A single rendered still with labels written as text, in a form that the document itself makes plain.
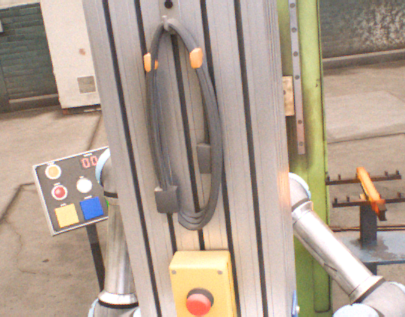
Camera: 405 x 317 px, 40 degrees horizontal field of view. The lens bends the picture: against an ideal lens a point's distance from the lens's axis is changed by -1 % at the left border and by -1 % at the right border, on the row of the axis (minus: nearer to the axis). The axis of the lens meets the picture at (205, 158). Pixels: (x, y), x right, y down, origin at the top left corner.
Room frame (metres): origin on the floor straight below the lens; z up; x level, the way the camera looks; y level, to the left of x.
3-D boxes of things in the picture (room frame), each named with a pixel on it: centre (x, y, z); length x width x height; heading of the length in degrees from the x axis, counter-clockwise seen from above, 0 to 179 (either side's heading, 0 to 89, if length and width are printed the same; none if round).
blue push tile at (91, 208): (1.99, 0.47, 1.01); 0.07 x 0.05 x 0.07; 114
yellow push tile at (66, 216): (1.95, 0.56, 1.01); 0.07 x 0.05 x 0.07; 114
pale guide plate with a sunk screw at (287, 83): (2.31, -0.36, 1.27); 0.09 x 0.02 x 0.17; 89
